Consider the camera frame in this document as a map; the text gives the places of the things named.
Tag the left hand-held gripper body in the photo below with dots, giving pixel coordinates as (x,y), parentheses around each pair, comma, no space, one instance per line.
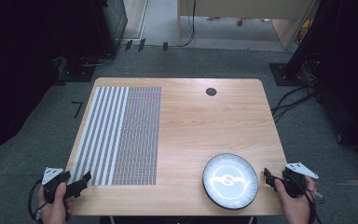
(52,182)

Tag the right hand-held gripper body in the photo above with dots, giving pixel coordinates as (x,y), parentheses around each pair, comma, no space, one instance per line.
(296,183)

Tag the person's right hand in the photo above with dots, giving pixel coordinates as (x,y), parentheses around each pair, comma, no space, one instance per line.
(295,210)

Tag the person's left hand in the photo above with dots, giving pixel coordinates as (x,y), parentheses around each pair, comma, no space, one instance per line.
(56,211)

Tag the white plate with dark rim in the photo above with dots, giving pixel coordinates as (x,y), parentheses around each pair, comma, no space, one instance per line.
(230,182)

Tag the grey striped placemat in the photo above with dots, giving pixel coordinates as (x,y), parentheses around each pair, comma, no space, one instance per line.
(121,137)

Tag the yellow object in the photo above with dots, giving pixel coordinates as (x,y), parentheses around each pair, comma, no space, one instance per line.
(305,31)

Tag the small red object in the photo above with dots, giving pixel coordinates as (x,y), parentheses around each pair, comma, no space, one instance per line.
(239,21)

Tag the dark cabinet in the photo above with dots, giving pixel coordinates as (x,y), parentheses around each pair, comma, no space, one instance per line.
(113,25)

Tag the light wooden desk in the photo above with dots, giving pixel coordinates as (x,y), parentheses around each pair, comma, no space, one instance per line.
(245,7)

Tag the black stand base plate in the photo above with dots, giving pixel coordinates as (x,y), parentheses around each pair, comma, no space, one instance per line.
(284,74)
(77,73)

